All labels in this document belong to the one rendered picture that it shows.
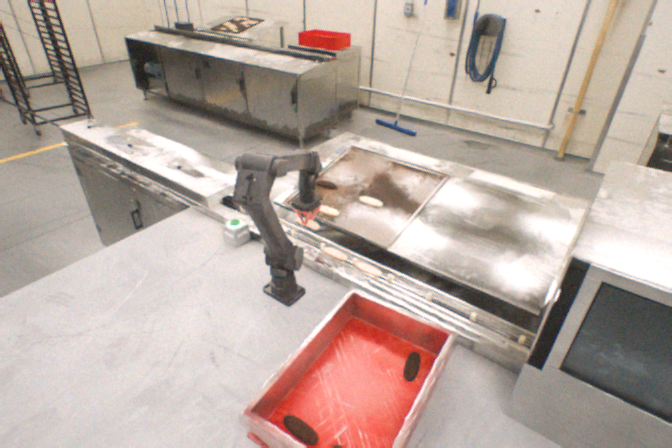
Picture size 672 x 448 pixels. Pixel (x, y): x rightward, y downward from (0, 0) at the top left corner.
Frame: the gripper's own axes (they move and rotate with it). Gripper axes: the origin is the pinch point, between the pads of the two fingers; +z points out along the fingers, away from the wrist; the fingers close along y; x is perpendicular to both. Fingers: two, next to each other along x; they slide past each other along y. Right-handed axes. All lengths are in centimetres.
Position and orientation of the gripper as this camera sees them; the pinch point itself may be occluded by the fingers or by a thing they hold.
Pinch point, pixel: (307, 221)
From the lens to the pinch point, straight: 147.7
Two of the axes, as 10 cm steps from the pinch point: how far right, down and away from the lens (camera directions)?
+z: -0.2, 8.3, 5.6
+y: 5.9, -4.4, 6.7
